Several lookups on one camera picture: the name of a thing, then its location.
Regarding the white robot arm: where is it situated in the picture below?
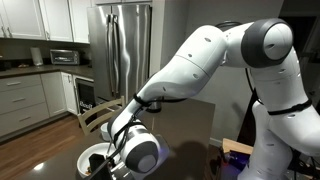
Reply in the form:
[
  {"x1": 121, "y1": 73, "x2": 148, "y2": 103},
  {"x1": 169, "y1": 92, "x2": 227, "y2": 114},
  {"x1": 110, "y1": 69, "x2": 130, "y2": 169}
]
[{"x1": 108, "y1": 18, "x2": 320, "y2": 180}]

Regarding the white bowl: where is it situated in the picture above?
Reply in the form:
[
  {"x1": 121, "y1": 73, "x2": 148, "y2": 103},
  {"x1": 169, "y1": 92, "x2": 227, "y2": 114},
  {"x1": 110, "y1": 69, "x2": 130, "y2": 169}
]
[{"x1": 77, "y1": 142, "x2": 115, "y2": 178}]

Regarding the steel electric kettle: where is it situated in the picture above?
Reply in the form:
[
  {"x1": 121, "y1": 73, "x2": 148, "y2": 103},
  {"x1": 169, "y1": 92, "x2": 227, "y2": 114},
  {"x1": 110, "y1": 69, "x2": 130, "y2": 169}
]
[{"x1": 147, "y1": 101, "x2": 162, "y2": 113}]

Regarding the white mug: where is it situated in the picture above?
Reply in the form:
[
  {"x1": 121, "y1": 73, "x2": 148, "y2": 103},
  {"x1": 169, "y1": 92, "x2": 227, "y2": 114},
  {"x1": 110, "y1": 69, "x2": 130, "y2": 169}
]
[{"x1": 100, "y1": 123, "x2": 111, "y2": 141}]

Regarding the stainless steel refrigerator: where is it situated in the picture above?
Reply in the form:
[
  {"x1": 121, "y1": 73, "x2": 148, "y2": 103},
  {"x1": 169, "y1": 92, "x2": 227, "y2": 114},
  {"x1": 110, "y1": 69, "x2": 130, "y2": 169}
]
[{"x1": 87, "y1": 4, "x2": 151, "y2": 103}]

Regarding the metal spoon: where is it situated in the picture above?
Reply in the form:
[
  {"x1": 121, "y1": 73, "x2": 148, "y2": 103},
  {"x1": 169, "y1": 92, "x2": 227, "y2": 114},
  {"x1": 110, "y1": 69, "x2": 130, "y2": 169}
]
[{"x1": 106, "y1": 140, "x2": 112, "y2": 158}]

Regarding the cream wooden chair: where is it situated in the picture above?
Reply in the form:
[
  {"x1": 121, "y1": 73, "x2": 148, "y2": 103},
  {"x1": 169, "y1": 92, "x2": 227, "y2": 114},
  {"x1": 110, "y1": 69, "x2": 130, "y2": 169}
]
[{"x1": 77, "y1": 96, "x2": 125, "y2": 135}]

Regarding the silver toaster oven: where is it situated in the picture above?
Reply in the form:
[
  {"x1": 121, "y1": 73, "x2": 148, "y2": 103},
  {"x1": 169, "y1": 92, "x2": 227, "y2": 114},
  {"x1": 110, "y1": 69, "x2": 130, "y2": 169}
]
[{"x1": 50, "y1": 49, "x2": 80, "y2": 65}]

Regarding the mixed nuts and fruit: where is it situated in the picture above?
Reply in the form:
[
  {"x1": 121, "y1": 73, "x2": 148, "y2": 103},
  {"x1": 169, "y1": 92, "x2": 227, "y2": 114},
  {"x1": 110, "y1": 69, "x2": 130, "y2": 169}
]
[{"x1": 85, "y1": 166, "x2": 92, "y2": 176}]

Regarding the white paper towel roll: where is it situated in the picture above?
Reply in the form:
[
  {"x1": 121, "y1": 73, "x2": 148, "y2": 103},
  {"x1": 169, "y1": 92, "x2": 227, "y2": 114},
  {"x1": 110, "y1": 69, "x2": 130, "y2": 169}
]
[{"x1": 30, "y1": 47, "x2": 43, "y2": 66}]

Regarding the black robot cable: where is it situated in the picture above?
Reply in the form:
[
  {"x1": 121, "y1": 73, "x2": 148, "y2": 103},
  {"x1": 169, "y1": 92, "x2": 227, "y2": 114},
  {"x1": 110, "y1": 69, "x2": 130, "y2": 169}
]
[{"x1": 106, "y1": 93, "x2": 188, "y2": 164}]

